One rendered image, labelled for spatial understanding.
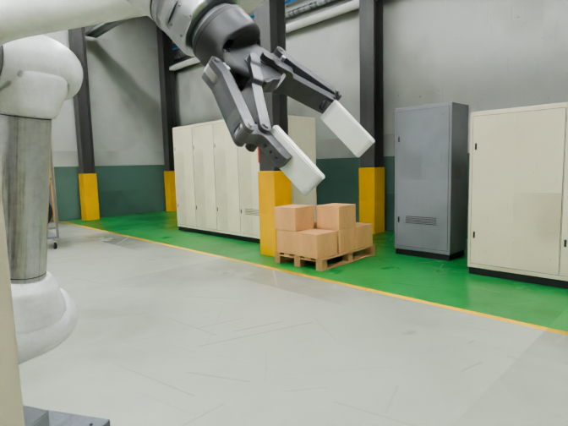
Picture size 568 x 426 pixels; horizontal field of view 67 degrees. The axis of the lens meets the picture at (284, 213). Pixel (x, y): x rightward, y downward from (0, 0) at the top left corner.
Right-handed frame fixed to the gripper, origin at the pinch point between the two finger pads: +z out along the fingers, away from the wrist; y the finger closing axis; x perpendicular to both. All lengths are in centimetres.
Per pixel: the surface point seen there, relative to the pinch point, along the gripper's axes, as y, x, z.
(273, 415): -84, -177, 59
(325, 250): -368, -307, 28
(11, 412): 32.2, -19.9, -1.5
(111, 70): -761, -753, -701
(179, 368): -95, -241, 10
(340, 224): -404, -290, 16
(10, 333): 29.8, -16.1, -6.2
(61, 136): -575, -863, -615
